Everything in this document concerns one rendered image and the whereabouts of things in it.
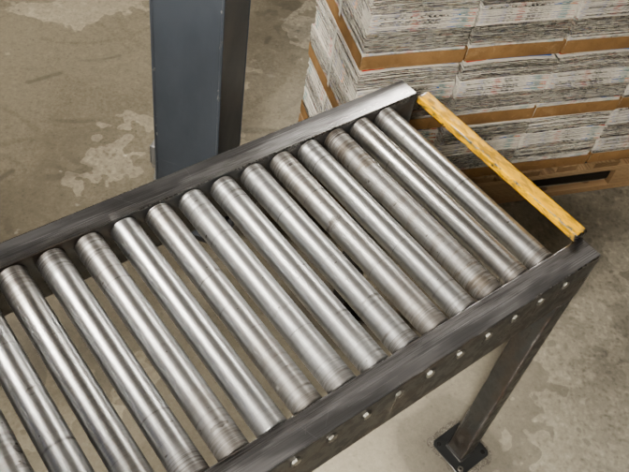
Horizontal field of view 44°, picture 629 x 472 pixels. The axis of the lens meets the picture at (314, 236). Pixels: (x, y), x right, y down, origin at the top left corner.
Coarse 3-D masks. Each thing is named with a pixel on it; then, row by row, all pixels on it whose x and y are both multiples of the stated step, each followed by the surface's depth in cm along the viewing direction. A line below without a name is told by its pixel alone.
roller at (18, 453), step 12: (0, 420) 106; (0, 432) 105; (12, 432) 107; (0, 444) 104; (12, 444) 104; (0, 456) 103; (12, 456) 103; (24, 456) 104; (0, 468) 102; (12, 468) 102; (24, 468) 102
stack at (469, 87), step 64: (320, 0) 218; (384, 0) 182; (448, 0) 188; (512, 0) 193; (576, 0) 200; (320, 64) 227; (448, 64) 204; (512, 64) 210; (576, 64) 217; (512, 128) 231; (576, 128) 239; (512, 192) 256; (576, 192) 266
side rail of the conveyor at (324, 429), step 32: (576, 256) 138; (512, 288) 132; (544, 288) 133; (576, 288) 145; (448, 320) 126; (480, 320) 127; (512, 320) 131; (416, 352) 121; (448, 352) 122; (480, 352) 133; (352, 384) 116; (384, 384) 117; (416, 384) 122; (320, 416) 112; (352, 416) 113; (384, 416) 123; (256, 448) 108; (288, 448) 108; (320, 448) 113
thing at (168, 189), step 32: (384, 96) 160; (416, 96) 163; (288, 128) 150; (320, 128) 151; (224, 160) 143; (256, 160) 144; (128, 192) 135; (160, 192) 136; (64, 224) 128; (96, 224) 129; (0, 256) 123; (32, 256) 124
